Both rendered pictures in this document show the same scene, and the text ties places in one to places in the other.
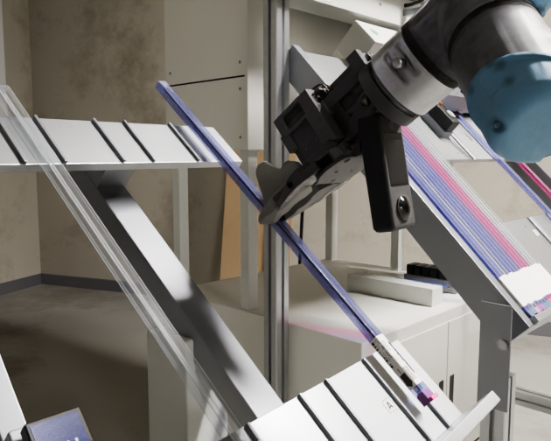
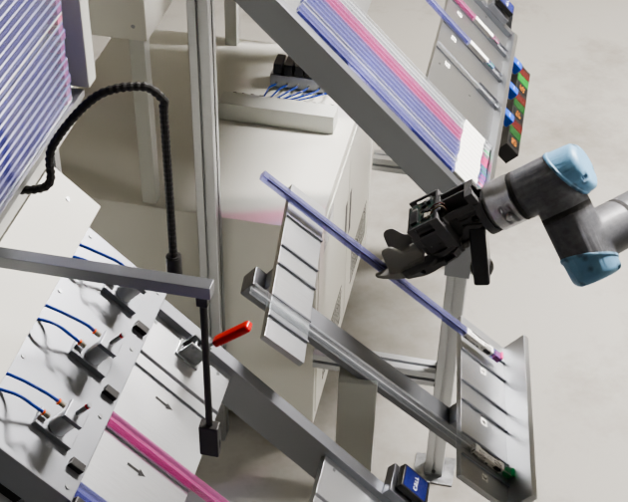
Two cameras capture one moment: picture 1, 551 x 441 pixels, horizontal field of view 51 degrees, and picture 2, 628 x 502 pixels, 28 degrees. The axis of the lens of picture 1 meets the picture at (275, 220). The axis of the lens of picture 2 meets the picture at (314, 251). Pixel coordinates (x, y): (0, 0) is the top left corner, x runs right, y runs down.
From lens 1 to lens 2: 1.56 m
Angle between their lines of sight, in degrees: 44
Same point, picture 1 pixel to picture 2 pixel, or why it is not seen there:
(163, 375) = (353, 402)
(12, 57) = not seen: outside the picture
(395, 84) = (505, 224)
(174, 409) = (363, 418)
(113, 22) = not seen: outside the picture
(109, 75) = not seen: outside the picture
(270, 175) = (396, 256)
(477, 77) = (571, 258)
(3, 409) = (371, 479)
